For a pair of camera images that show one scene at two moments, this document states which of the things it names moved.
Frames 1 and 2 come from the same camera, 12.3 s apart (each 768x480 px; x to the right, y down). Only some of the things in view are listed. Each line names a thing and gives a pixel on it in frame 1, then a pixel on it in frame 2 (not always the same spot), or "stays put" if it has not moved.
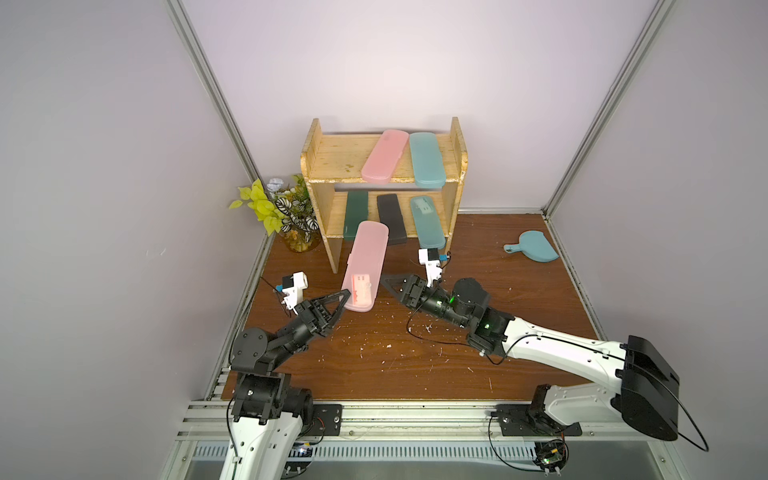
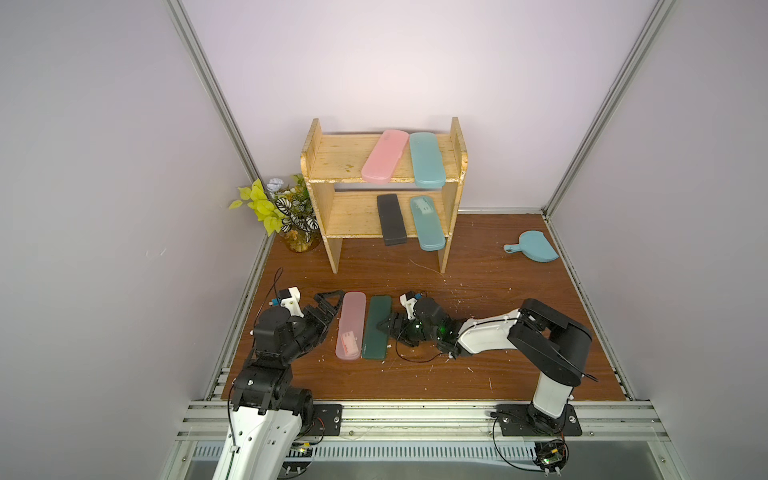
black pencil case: [391, 215] stays put
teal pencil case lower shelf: [429, 228] stays put
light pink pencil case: [365, 264] to [351, 326]
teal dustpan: [534, 245] stays put
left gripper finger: [339, 296] stays put
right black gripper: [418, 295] to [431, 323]
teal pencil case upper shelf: [427, 160] stays put
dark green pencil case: [357, 209] to [375, 342]
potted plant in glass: [291, 212] stays put
